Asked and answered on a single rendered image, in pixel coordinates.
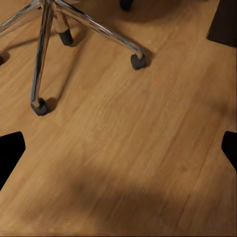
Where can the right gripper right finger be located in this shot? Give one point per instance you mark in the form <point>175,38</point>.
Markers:
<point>229,147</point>

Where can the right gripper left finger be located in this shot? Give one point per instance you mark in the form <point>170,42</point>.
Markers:
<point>12,147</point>

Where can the cabinet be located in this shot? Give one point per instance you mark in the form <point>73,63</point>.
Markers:
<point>224,25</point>

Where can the swivel chair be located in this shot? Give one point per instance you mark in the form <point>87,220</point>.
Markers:
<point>54,12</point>

